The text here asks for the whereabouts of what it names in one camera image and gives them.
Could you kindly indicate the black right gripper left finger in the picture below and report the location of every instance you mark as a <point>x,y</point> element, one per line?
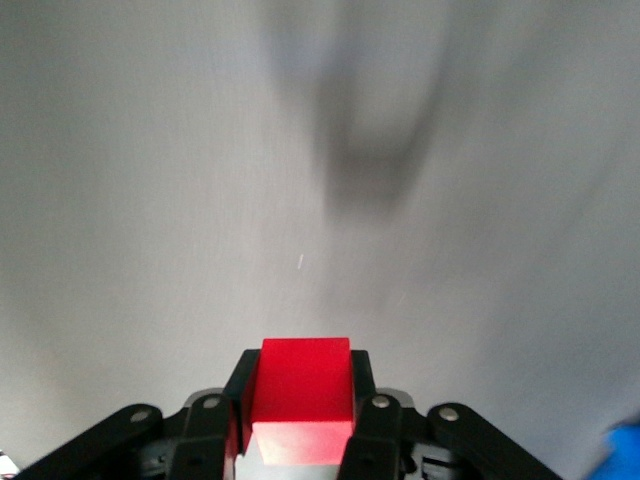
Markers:
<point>200,440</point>

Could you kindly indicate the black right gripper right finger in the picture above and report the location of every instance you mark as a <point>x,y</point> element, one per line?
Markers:
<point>385,440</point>

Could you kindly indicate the red cube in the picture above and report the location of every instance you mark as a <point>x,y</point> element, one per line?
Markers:
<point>300,390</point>

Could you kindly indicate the blue plastic bin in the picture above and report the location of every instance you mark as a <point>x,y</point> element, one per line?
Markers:
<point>625,455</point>

